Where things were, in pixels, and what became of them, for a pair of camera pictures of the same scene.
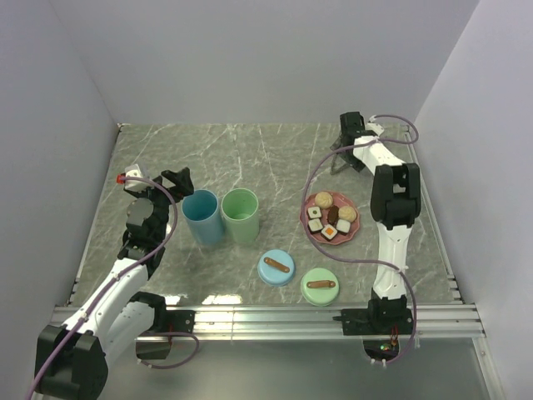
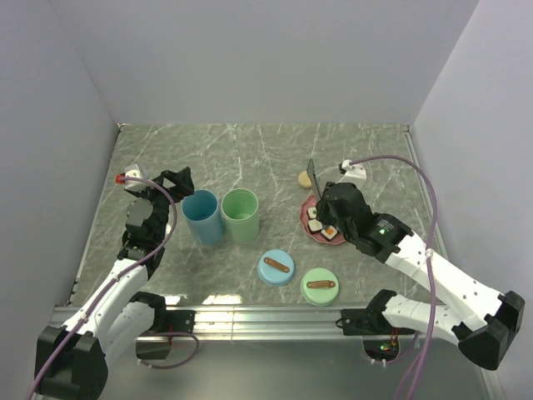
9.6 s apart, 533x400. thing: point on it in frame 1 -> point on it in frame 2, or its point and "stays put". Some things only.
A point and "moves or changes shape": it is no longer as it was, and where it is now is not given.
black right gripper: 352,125 -> 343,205
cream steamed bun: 324,199 moves or changes shape
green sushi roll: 314,212 stays put
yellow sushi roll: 316,225 stays put
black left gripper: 181,179 stays put
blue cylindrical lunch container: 201,211 stays put
